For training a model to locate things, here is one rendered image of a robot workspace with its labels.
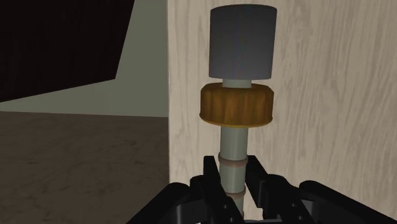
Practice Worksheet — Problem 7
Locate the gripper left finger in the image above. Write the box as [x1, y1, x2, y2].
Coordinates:
[125, 156, 246, 224]

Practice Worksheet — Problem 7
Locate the light wooden furniture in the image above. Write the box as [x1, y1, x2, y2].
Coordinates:
[167, 0, 397, 220]

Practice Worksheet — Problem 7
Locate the white rod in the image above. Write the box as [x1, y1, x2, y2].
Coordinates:
[199, 3, 278, 218]

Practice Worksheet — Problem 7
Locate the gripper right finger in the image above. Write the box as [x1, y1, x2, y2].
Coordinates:
[244, 155, 397, 224]

